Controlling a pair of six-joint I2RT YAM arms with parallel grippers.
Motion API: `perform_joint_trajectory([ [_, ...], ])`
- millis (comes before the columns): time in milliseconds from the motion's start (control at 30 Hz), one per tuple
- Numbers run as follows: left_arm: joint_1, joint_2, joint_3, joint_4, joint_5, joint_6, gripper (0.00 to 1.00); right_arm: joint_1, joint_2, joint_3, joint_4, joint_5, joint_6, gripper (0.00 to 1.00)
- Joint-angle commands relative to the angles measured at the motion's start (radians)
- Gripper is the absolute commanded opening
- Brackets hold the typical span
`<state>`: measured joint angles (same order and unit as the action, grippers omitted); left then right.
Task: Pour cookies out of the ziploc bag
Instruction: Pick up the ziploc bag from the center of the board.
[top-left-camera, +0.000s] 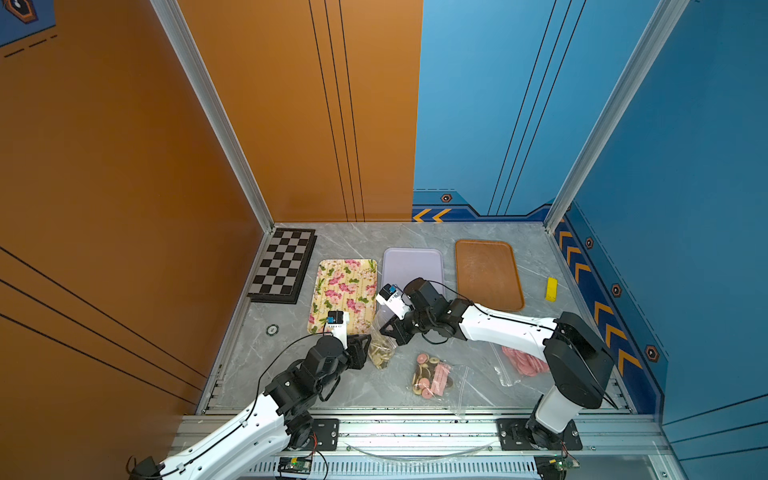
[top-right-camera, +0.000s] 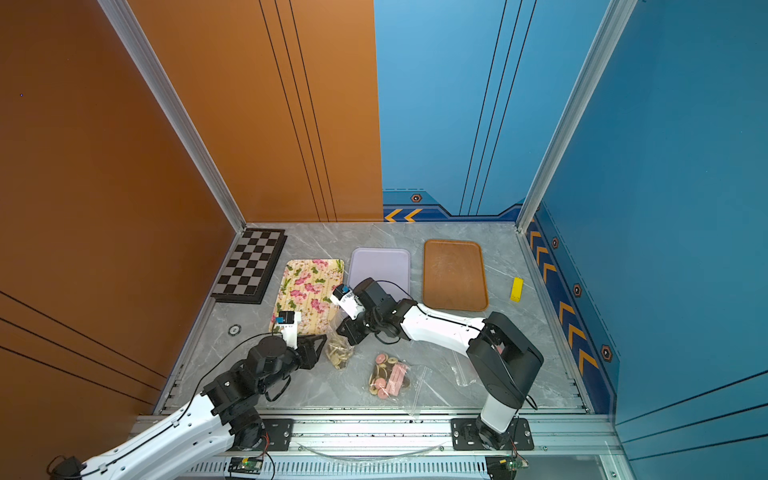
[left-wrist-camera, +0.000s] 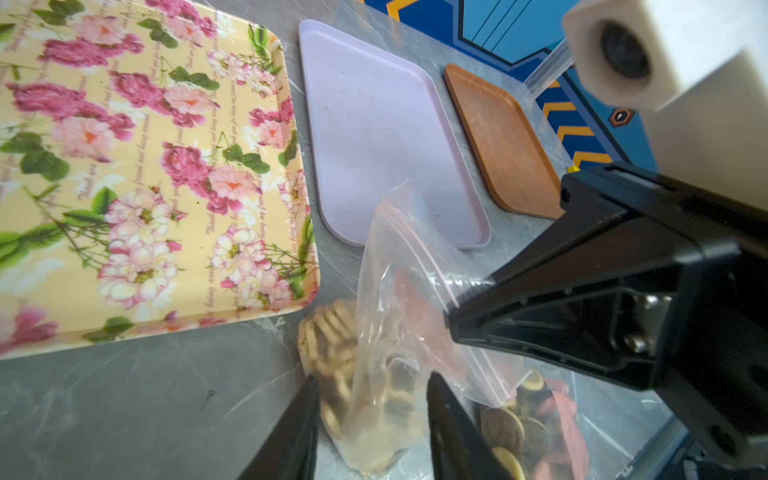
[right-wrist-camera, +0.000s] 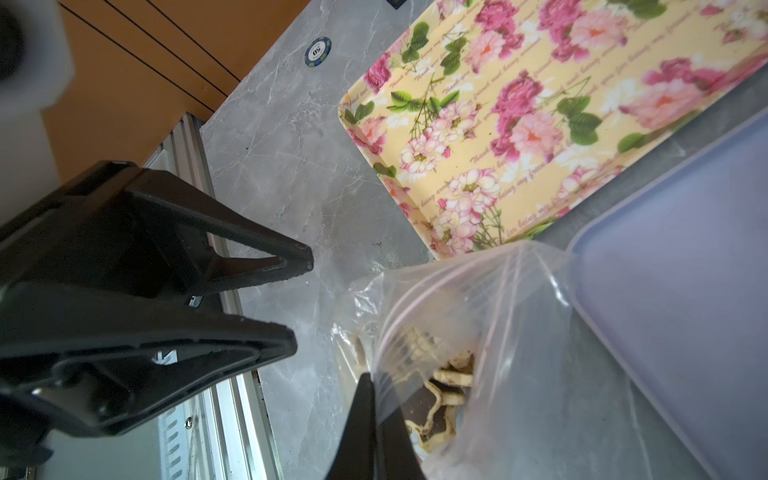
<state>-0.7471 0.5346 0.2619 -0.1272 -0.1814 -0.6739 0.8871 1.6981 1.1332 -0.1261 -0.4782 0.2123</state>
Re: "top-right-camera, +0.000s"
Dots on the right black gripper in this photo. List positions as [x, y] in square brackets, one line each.
[350, 331]

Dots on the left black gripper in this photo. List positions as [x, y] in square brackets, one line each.
[307, 349]

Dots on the ziploc bag of beige cookies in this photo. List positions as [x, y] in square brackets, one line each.
[338, 349]

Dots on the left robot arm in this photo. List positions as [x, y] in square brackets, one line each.
[220, 417]

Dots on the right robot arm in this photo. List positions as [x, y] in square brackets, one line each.
[505, 360]

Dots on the ziploc bag of mixed cookies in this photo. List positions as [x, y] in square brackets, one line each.
[397, 383]

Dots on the ziploc bag of pink cookies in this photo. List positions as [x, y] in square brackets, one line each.
[464, 373]

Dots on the floral pattern tray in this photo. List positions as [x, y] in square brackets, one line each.
[307, 287]

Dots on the lavender plastic tray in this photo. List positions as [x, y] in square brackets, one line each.
[391, 268]

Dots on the black white chessboard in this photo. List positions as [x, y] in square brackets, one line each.
[247, 271]

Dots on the brown plastic tray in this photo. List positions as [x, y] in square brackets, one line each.
[454, 276]

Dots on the left green circuit board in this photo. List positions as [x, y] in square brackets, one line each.
[245, 465]

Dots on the green circuit board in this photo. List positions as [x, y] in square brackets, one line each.
[245, 465]
[504, 468]

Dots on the yellow rectangular block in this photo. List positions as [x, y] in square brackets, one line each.
[516, 289]

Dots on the right green circuit board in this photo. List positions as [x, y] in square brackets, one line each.
[504, 468]

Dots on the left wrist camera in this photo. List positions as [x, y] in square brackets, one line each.
[286, 324]

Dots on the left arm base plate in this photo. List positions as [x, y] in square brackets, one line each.
[271, 434]

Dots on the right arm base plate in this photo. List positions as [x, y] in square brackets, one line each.
[471, 434]

